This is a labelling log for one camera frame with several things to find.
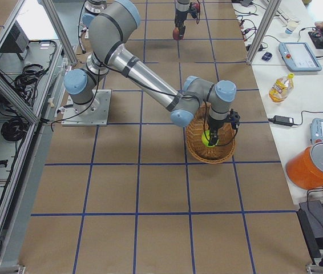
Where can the orange drink bottle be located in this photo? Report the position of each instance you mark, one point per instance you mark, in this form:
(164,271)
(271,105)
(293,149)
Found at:
(281,88)

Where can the green apple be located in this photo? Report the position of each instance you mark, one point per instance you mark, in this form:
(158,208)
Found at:
(205,138)

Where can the orange bucket grey lid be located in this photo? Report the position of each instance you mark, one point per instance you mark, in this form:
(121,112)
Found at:
(306,169)

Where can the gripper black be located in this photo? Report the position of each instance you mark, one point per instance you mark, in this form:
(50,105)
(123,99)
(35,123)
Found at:
(215,124)
(180,14)

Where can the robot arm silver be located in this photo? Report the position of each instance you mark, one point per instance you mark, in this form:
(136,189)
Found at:
(108,32)
(183,8)

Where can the black power adapter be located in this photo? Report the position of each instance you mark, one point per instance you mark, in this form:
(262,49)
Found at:
(282,120)

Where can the paper cup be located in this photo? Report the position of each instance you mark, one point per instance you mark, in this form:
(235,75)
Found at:
(290,27)

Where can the teach pendant far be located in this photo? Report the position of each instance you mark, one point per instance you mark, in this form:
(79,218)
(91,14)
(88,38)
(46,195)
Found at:
(298,57)

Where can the dark red apple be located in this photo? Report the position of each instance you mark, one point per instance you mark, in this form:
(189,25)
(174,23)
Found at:
(178,33)

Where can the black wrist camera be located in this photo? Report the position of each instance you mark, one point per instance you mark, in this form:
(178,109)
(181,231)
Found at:
(194,9)
(234,119)

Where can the wicker basket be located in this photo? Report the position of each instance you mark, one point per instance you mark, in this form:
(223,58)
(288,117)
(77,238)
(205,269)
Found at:
(225,148)

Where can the grey electronics box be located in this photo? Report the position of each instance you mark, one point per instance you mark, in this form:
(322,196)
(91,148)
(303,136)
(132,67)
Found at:
(16,42)

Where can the aluminium frame post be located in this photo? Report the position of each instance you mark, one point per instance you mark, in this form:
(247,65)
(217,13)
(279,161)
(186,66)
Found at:
(262,30)

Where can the blue computer mouse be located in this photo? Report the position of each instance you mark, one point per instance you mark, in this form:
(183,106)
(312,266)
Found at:
(267,56)

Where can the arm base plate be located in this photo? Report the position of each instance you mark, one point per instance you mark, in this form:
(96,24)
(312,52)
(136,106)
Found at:
(91,114)

